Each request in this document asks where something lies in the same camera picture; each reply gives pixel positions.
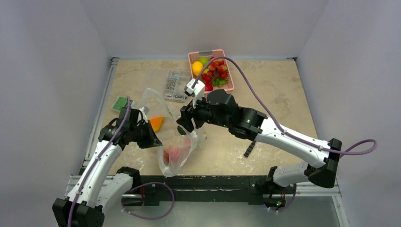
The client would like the green fake lime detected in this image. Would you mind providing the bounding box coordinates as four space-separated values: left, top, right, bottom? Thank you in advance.
198 57 209 66

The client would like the pink plastic basket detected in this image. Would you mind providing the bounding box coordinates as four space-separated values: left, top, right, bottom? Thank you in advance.
188 49 235 96

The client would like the red fake grape bunch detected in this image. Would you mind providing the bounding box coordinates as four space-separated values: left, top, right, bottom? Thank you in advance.
200 59 229 84

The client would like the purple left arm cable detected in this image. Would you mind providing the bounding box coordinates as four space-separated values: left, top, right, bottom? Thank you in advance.
67 96 131 227

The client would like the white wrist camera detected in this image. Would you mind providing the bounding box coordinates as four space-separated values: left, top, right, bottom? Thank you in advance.
184 79 205 109
139 106 149 115

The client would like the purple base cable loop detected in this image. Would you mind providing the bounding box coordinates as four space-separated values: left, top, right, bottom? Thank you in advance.
121 182 175 221

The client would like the black T-handle tool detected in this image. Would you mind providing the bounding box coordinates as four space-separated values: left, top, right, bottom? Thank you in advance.
244 141 256 157

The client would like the pink red fake peach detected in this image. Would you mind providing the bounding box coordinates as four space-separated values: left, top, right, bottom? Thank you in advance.
163 140 192 164

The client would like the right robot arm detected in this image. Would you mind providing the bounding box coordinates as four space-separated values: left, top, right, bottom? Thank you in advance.
177 88 342 192

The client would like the clear plastic bag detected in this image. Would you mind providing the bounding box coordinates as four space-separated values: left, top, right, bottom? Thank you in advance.
136 88 207 177

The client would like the yellow fake lemon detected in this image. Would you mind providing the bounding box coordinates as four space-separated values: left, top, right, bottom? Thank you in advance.
191 61 203 77

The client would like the red fake apple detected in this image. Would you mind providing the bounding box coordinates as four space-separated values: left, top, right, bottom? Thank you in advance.
205 83 214 92

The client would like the green label small box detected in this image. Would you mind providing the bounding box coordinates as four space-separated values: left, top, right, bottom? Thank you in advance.
111 96 128 113

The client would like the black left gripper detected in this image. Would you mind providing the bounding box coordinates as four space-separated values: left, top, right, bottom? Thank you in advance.
130 119 162 148

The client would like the orange fake fruit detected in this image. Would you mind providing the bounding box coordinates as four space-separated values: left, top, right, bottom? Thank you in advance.
149 116 164 132

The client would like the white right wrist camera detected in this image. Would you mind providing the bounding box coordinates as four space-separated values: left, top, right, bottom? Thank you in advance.
184 79 205 109

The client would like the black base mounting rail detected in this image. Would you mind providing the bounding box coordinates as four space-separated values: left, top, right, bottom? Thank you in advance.
122 175 296 208

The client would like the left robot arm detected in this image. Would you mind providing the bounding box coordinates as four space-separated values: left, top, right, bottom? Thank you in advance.
52 119 162 227

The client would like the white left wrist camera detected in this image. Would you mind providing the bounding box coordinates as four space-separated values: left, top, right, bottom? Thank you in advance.
139 106 149 115

